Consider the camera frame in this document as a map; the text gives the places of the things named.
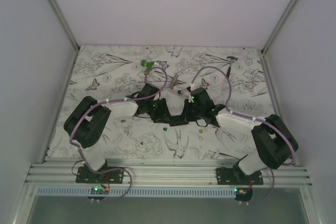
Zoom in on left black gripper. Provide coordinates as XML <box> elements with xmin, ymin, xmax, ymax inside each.
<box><xmin>146</xmin><ymin>99</ymin><xmax>173</xmax><ymax>124</ymax></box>

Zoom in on black fuse box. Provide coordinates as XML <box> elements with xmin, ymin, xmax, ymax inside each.
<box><xmin>168</xmin><ymin>118</ymin><xmax>188</xmax><ymax>127</ymax></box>

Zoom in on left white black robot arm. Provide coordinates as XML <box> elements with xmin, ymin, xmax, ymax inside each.
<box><xmin>64</xmin><ymin>83</ymin><xmax>173</xmax><ymax>183</ymax></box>

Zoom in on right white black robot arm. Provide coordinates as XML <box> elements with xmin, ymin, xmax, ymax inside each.
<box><xmin>185</xmin><ymin>88</ymin><xmax>298</xmax><ymax>185</ymax></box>

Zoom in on silver clip with blue knob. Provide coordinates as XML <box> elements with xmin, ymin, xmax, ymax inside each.
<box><xmin>168</xmin><ymin>74</ymin><xmax>190</xmax><ymax>99</ymax></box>

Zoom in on green circuit board connector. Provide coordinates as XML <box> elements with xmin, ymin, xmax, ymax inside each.
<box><xmin>140</xmin><ymin>60</ymin><xmax>159</xmax><ymax>75</ymax></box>

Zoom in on floral printed table mat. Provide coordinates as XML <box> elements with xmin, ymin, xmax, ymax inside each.
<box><xmin>48</xmin><ymin>46</ymin><xmax>274</xmax><ymax>159</ymax></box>

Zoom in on small black hammer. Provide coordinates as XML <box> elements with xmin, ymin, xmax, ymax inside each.
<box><xmin>226</xmin><ymin>56</ymin><xmax>238</xmax><ymax>77</ymax></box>

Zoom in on right controller board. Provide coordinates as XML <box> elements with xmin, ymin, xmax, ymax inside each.
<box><xmin>234</xmin><ymin>188</ymin><xmax>253</xmax><ymax>202</ymax></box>

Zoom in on controller board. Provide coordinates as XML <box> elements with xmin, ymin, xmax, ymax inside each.
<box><xmin>234</xmin><ymin>188</ymin><xmax>253</xmax><ymax>202</ymax></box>
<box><xmin>88</xmin><ymin>186</ymin><xmax>109</xmax><ymax>201</ymax></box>

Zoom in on left controller board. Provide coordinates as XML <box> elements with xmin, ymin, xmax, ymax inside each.
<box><xmin>88</xmin><ymin>186</ymin><xmax>109</xmax><ymax>201</ymax></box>

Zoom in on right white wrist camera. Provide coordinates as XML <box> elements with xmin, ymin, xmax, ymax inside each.
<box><xmin>186</xmin><ymin>83</ymin><xmax>195</xmax><ymax>92</ymax></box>

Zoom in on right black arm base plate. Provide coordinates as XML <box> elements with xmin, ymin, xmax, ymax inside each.
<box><xmin>216</xmin><ymin>167</ymin><xmax>264</xmax><ymax>186</ymax></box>

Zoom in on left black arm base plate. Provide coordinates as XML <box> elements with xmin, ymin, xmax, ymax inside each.
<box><xmin>76</xmin><ymin>166</ymin><xmax>124</xmax><ymax>184</ymax></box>

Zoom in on aluminium mounting rail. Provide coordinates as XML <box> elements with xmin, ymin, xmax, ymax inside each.
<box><xmin>25</xmin><ymin>158</ymin><xmax>312</xmax><ymax>188</ymax></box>

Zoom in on slotted grey cable duct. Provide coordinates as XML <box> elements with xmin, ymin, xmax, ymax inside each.
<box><xmin>36</xmin><ymin>186</ymin><xmax>235</xmax><ymax>198</ymax></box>

